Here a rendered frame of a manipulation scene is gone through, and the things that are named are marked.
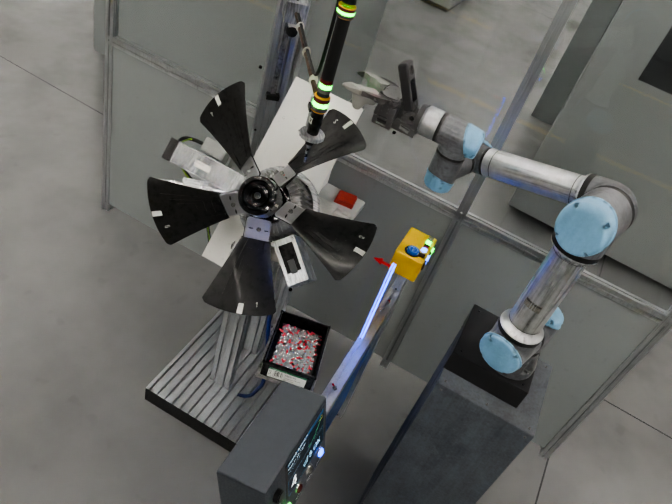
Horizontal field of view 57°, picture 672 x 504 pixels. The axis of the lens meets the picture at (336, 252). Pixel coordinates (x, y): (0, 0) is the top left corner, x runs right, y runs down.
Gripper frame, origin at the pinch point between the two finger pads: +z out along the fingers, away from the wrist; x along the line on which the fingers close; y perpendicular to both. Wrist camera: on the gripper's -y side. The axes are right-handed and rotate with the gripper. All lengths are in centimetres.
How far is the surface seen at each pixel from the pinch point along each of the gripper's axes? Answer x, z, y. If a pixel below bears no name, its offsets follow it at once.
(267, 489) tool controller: -82, -33, 41
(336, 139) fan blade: 14.6, 4.1, 27.5
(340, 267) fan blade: -9, -15, 50
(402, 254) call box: 21, -27, 60
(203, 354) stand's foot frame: 17, 34, 158
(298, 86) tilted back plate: 41, 31, 32
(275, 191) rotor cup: -3.2, 11.7, 41.3
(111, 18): 70, 133, 58
